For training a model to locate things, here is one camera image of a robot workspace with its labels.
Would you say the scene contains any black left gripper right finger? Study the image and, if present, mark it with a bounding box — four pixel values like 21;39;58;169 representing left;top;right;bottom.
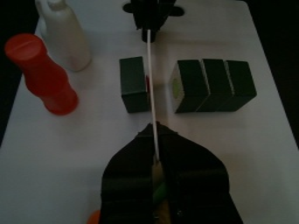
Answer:
156;122;245;224

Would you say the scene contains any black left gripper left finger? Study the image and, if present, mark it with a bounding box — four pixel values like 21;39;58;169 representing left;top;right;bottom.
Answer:
98;122;154;224

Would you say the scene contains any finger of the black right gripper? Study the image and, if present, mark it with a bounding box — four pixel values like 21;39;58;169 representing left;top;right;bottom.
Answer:
149;0;184;44
121;0;152;32

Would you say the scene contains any small orange toy piece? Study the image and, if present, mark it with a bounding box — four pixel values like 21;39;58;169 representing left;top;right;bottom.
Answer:
85;209;104;224

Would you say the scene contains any toy sushi piece green centre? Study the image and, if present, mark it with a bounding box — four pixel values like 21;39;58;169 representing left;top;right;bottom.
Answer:
169;59;210;115
117;56;152;115
217;59;257;113
196;58;236;114

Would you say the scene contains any white cutting board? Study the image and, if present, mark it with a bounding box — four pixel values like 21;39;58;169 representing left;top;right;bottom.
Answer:
0;0;299;224

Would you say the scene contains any white toy bottle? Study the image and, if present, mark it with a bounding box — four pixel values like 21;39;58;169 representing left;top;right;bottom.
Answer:
33;0;93;73

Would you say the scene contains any red toy bottle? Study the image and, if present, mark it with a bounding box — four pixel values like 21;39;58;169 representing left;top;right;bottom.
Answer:
3;32;80;116

